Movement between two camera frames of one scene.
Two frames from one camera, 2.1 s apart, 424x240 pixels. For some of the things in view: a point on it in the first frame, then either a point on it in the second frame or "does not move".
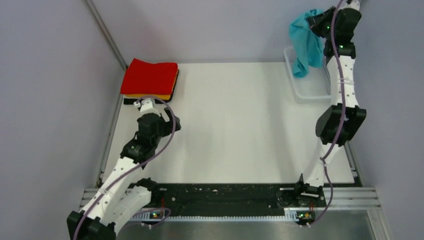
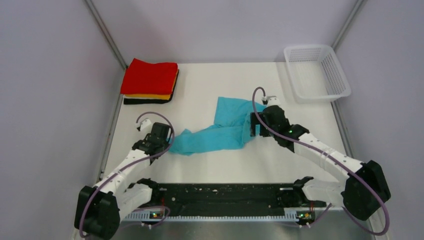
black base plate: [227, 197] does not move
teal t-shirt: [308, 45] -> [231, 127]
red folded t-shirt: [141, 77] does not move
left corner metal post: [95, 14] does not move
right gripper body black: [322, 26] -> [263, 131]
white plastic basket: [315, 88] does not move
